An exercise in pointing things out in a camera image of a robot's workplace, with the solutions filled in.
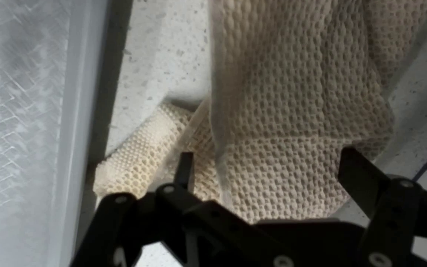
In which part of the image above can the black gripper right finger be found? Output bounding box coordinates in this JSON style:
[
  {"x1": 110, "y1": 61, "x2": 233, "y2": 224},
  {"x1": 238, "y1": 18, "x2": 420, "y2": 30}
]
[{"x1": 339, "y1": 147, "x2": 427, "y2": 267}]

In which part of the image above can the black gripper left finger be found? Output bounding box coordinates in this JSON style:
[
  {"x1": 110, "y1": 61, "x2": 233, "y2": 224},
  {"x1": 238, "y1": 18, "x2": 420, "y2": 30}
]
[{"x1": 70, "y1": 151, "x2": 256, "y2": 267}]

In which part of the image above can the cream waffle towel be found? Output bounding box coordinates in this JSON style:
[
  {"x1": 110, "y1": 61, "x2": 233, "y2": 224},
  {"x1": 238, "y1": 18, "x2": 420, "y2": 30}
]
[{"x1": 94, "y1": 0, "x2": 427, "y2": 222}]

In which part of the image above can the grey plastic tray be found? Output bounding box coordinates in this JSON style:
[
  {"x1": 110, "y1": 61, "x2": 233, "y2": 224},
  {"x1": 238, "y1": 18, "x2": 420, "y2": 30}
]
[{"x1": 0, "y1": 0, "x2": 116, "y2": 267}]

